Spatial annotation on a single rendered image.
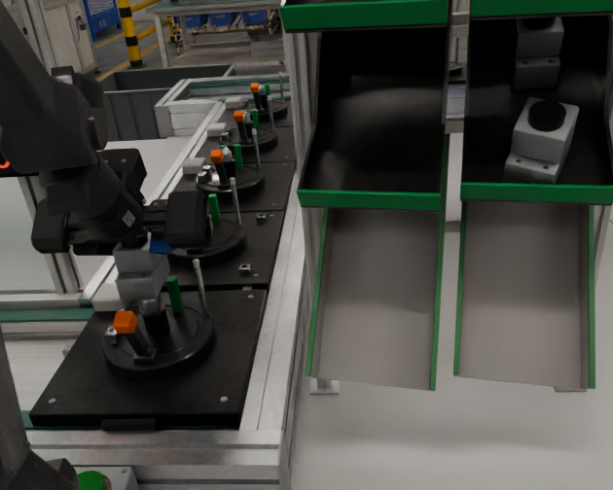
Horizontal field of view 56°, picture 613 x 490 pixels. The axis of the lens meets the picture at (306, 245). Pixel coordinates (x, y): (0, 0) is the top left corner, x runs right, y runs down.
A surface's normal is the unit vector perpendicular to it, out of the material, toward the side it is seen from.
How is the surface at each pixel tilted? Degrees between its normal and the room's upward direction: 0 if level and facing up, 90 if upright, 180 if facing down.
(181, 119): 90
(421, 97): 25
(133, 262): 90
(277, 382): 0
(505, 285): 45
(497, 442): 0
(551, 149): 114
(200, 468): 90
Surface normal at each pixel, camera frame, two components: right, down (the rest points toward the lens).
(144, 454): -0.07, -0.87
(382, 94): -0.17, -0.58
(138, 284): -0.05, 0.50
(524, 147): -0.47, 0.76
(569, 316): -0.22, -0.27
